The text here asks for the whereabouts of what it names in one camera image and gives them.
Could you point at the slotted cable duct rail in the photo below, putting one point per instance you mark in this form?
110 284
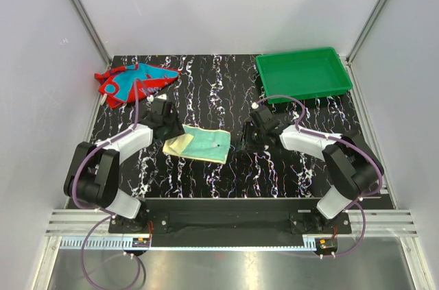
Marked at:
160 243

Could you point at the green plastic tray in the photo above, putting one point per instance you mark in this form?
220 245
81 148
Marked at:
304 74

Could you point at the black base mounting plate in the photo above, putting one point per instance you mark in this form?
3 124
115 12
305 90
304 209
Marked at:
293 215

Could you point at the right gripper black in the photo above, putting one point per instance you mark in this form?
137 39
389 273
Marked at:
245 142

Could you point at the red and blue towel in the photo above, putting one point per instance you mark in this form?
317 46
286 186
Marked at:
122 85

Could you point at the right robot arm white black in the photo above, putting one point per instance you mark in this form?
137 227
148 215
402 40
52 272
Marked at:
353 168

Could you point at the aluminium frame post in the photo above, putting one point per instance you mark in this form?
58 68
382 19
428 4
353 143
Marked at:
366 29
88 25

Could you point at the teal and yellow towel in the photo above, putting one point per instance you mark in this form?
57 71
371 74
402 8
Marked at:
199 144

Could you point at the left aluminium frame post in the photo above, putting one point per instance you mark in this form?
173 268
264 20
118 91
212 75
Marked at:
88 25

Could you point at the right aluminium frame post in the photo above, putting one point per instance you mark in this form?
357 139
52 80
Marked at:
366 29

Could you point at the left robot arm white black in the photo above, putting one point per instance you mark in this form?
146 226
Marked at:
93 176

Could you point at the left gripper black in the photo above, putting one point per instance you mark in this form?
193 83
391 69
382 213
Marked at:
178 130

